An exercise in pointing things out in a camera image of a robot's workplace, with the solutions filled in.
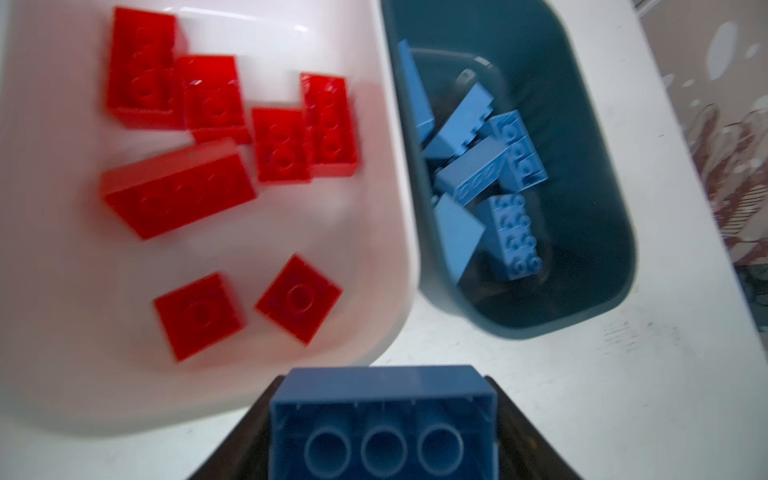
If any dark teal plastic bin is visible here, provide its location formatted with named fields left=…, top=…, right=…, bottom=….
left=379, top=0, right=637, bottom=341

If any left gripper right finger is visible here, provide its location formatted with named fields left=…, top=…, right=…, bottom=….
left=485, top=376, right=581, bottom=480

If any red lego square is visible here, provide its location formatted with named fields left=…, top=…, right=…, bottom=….
left=299, top=72, right=359, bottom=177

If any red sloped lego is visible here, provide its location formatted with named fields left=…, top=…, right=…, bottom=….
left=153, top=272, right=246, bottom=363
left=251, top=107, right=312, bottom=185

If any white plastic bin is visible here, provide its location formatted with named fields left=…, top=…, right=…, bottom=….
left=1, top=1, right=418, bottom=435

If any small blue lego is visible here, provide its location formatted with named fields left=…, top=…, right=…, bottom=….
left=434, top=194, right=486, bottom=284

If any blue long lego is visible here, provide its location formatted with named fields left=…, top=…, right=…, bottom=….
left=473, top=194, right=543, bottom=281
left=434, top=137, right=509, bottom=207

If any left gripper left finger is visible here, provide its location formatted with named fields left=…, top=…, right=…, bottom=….
left=189, top=375, right=285, bottom=480

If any red lego long top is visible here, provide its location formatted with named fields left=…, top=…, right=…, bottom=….
left=105, top=6, right=187, bottom=130

